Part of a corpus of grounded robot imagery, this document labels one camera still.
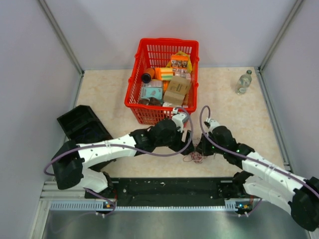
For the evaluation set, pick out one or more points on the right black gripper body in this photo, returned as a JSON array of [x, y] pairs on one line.
[[211, 148]]

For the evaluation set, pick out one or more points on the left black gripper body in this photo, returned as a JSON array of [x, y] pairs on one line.
[[174, 141]]

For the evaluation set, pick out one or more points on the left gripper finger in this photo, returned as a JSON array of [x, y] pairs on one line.
[[188, 151], [188, 139]]

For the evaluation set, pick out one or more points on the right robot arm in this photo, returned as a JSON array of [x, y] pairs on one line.
[[296, 195]]

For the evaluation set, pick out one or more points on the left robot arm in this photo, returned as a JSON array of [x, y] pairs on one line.
[[72, 164]]

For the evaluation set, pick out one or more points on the brown wrapped package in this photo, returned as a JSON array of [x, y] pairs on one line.
[[150, 102]]

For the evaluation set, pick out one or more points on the teal tissue box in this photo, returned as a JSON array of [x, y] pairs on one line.
[[153, 89]]

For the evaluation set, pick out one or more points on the brown cardboard box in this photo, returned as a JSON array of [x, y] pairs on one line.
[[177, 90]]

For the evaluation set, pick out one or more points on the striped sponge pack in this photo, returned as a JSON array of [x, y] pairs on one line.
[[163, 74]]

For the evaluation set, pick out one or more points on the clear glass bottle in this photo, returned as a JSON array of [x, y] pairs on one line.
[[244, 82]]

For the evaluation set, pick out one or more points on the orange black bottle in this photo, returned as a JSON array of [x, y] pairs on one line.
[[148, 75]]

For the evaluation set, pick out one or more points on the pink white packet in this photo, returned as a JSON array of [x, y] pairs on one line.
[[182, 72]]

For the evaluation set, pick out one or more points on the yellow bag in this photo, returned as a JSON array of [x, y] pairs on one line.
[[189, 66]]

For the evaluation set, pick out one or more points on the orange snack box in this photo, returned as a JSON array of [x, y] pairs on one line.
[[179, 61]]

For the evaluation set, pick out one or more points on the black divided tray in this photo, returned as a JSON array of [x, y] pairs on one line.
[[82, 125]]

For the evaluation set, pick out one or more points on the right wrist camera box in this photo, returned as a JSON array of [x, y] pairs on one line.
[[211, 124]]

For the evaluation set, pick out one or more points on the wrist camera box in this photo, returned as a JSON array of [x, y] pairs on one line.
[[211, 124], [180, 118]]

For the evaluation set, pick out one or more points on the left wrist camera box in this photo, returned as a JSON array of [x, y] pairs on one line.
[[180, 118]]

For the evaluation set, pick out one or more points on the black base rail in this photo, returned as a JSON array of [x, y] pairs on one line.
[[173, 192]]

